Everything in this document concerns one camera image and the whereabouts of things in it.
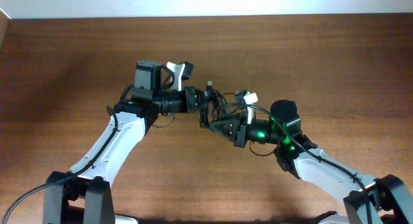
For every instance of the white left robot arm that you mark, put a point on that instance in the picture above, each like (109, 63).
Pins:
(83, 194)

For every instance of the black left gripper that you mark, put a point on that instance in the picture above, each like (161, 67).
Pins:
(187, 99)

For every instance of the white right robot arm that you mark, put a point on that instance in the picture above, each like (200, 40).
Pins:
(367, 199)

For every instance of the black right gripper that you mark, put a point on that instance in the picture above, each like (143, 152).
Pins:
(239, 137)

